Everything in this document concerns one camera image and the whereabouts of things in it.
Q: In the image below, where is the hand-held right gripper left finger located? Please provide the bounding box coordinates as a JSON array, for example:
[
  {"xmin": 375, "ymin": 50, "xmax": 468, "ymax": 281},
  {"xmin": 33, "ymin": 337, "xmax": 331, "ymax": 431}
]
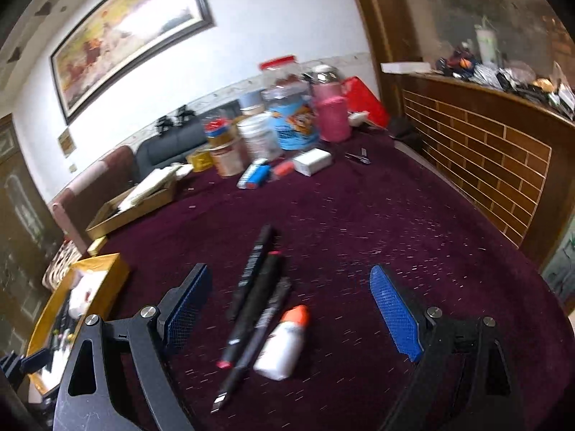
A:
[{"xmin": 53, "ymin": 263, "xmax": 213, "ymax": 431}]

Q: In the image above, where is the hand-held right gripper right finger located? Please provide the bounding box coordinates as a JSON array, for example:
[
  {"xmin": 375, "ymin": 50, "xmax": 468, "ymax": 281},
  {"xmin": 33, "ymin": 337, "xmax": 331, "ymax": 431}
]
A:
[{"xmin": 369, "ymin": 265, "xmax": 524, "ymax": 431}]

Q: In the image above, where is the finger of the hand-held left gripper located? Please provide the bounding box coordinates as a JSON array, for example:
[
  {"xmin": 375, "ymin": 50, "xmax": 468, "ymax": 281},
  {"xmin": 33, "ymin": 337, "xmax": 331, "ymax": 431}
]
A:
[{"xmin": 18, "ymin": 350, "xmax": 49, "ymax": 375}]

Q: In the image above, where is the black marker red end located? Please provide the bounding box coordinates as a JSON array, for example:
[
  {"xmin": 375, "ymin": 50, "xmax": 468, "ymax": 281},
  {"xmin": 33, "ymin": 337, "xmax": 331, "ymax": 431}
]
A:
[{"xmin": 217, "ymin": 249, "xmax": 285, "ymax": 370}]

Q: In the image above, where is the slim black gel pen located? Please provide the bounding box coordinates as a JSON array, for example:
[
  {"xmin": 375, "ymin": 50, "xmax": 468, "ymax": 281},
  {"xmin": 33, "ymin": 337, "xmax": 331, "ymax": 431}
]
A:
[{"xmin": 210, "ymin": 276, "xmax": 293, "ymax": 414}]

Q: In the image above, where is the black marker with white print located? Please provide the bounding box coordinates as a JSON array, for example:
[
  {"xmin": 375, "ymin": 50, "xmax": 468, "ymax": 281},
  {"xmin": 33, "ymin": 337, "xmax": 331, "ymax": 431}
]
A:
[{"xmin": 226, "ymin": 223, "xmax": 276, "ymax": 321}]

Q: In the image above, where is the yellow box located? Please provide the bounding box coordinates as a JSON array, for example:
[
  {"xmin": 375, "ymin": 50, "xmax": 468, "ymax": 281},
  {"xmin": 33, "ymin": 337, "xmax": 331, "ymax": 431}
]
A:
[{"xmin": 26, "ymin": 254, "xmax": 131, "ymax": 393}]

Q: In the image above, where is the white glue bottle orange cap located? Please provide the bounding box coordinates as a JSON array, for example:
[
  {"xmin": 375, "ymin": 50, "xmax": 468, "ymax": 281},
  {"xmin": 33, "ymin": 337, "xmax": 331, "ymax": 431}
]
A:
[{"xmin": 253, "ymin": 304, "xmax": 312, "ymax": 381}]

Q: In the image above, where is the patterned cushion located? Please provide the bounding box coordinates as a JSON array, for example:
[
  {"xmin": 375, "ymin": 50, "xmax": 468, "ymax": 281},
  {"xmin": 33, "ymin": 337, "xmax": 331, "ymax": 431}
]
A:
[{"xmin": 42, "ymin": 240, "xmax": 84, "ymax": 290}]

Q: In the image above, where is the purple velvet tablecloth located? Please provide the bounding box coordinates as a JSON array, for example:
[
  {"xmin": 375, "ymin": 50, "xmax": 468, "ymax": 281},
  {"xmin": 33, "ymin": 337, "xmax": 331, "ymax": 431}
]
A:
[{"xmin": 83, "ymin": 132, "xmax": 575, "ymax": 431}]

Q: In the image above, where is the cardboard box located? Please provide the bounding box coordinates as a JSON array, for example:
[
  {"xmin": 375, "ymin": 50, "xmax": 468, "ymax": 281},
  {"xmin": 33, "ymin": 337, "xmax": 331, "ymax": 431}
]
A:
[{"xmin": 85, "ymin": 166, "xmax": 178, "ymax": 241}]

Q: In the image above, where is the wooden cabinet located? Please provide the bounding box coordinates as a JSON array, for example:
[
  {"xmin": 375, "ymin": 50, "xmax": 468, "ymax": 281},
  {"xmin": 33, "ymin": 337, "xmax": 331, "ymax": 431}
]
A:
[{"xmin": 0, "ymin": 114, "xmax": 64, "ymax": 360}]

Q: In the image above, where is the blue and white lighter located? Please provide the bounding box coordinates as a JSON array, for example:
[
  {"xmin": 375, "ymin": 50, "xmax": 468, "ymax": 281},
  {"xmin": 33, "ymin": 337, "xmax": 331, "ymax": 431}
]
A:
[{"xmin": 236, "ymin": 164, "xmax": 272, "ymax": 189}]

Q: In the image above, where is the pink brown armchair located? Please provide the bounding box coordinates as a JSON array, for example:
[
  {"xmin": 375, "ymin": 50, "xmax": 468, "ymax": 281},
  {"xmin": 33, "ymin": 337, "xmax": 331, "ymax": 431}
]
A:
[{"xmin": 49, "ymin": 146, "xmax": 140, "ymax": 256}]

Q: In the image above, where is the clear jar with reddish contents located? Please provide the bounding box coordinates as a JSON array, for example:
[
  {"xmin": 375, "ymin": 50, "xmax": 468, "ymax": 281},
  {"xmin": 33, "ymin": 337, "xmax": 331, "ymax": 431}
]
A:
[{"xmin": 209, "ymin": 137, "xmax": 250, "ymax": 177}]

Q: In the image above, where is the white charger box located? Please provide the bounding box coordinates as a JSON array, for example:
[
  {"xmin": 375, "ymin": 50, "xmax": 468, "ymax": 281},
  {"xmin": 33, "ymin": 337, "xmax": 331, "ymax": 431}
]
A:
[{"xmin": 292, "ymin": 148, "xmax": 333, "ymax": 177}]

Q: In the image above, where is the wooden brick pattern counter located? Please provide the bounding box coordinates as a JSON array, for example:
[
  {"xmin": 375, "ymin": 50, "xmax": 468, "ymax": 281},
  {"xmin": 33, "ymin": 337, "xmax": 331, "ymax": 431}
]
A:
[{"xmin": 344, "ymin": 0, "xmax": 575, "ymax": 263}]

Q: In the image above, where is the yellow blue jar red lid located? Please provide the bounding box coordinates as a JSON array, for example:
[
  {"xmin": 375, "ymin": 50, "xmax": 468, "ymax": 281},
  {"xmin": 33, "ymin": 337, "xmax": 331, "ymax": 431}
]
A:
[{"xmin": 204, "ymin": 117, "xmax": 239, "ymax": 149}]

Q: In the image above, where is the white labelled jar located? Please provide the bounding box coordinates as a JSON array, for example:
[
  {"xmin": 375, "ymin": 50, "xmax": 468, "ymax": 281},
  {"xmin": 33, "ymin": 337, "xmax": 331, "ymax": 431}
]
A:
[{"xmin": 236, "ymin": 112, "xmax": 281, "ymax": 162}]

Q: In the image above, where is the pink bottle with knit sleeve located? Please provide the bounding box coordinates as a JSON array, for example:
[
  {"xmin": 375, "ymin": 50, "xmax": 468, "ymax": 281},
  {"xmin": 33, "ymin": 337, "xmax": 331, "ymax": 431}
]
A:
[{"xmin": 311, "ymin": 65, "xmax": 352, "ymax": 142}]

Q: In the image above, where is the blue cartoon print jar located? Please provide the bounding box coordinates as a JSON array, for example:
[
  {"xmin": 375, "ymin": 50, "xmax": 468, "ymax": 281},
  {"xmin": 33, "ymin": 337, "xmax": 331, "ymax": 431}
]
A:
[{"xmin": 261, "ymin": 86, "xmax": 321, "ymax": 151}]

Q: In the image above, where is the red bag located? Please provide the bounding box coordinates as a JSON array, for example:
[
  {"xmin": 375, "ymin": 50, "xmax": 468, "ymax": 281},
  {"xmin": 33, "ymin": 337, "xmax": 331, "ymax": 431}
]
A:
[{"xmin": 341, "ymin": 76, "xmax": 391, "ymax": 129}]

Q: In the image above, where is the jar with blue lid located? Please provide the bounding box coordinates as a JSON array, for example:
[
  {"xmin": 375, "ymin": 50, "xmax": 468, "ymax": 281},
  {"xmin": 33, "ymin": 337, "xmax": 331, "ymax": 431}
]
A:
[{"xmin": 238, "ymin": 90, "xmax": 266, "ymax": 117}]

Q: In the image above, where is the flat white box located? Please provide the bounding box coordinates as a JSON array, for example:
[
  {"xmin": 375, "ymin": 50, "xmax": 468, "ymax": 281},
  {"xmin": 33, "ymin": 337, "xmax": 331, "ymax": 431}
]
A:
[{"xmin": 381, "ymin": 60, "xmax": 433, "ymax": 75}]

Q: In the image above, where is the pile of clutter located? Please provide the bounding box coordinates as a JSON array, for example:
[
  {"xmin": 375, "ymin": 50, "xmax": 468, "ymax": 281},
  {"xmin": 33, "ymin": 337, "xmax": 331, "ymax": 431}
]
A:
[{"xmin": 433, "ymin": 40, "xmax": 575, "ymax": 120}]

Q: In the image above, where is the clear jar with red lid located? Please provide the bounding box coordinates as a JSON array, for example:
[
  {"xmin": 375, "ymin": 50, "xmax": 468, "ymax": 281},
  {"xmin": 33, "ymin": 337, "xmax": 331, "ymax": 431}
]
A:
[{"xmin": 259, "ymin": 55, "xmax": 303, "ymax": 91}]

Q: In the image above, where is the white bottle with plant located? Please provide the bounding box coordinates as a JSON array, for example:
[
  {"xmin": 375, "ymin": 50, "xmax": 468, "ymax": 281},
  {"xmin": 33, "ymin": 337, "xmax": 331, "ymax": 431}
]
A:
[{"xmin": 474, "ymin": 15, "xmax": 499, "ymax": 66}]

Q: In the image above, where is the framed painting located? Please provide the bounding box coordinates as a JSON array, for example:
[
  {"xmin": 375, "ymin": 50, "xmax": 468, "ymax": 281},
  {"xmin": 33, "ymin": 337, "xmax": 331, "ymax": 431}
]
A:
[{"xmin": 49, "ymin": 0, "xmax": 215, "ymax": 125}]

